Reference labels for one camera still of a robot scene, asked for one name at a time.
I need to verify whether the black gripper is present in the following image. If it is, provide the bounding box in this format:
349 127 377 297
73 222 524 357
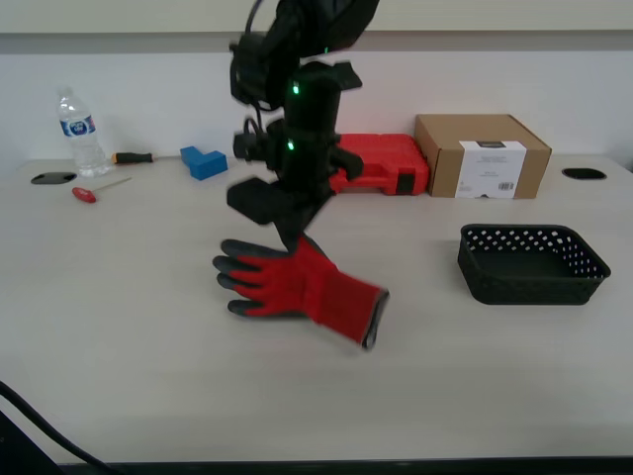
226 129 366 251

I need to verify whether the red grey work glove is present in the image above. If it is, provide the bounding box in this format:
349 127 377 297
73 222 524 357
211 235 392 351

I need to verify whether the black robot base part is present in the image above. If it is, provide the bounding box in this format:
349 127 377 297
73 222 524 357
0 410 63 475

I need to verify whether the black perforated plastic basket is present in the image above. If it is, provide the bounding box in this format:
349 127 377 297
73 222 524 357
456 223 612 307

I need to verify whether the blue plastic block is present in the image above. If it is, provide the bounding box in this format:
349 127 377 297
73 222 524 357
179 144 229 182

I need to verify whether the red plastic tool case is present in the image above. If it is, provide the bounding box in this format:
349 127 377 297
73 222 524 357
328 133 430 197

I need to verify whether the brown cardboard box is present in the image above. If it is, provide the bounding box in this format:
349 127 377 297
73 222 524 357
413 114 553 201

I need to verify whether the clear plastic water bottle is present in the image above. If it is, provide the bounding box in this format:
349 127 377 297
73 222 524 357
55 87 111 178

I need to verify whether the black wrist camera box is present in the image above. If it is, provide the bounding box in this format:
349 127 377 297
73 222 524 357
231 130 272 162

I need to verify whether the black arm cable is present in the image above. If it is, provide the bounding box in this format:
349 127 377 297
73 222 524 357
243 0 274 136

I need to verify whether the orange black handle screwdriver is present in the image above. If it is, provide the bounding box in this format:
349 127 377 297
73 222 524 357
110 151 187 167

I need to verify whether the black oval cable grommet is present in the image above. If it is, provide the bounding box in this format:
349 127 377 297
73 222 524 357
561 167 608 181
30 171 79 186

